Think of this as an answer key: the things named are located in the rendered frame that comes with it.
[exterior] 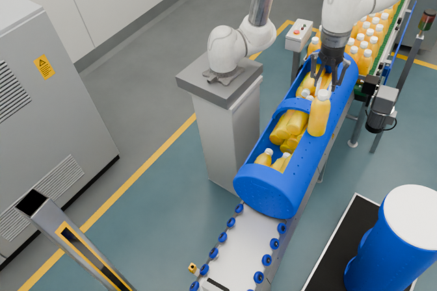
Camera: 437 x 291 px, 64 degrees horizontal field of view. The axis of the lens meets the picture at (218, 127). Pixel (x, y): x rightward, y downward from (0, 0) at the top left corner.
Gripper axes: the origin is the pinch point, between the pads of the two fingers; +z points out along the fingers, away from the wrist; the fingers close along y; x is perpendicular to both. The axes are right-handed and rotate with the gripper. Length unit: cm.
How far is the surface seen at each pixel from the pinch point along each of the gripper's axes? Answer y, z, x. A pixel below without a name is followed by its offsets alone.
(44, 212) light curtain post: -40, -17, -86
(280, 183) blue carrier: -3.3, 26.5, -27.9
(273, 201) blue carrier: -4.8, 37.8, -29.9
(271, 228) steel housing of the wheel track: -3, 56, -33
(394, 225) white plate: 40, 44, -15
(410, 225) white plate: 45, 44, -12
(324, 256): 21, 133, 0
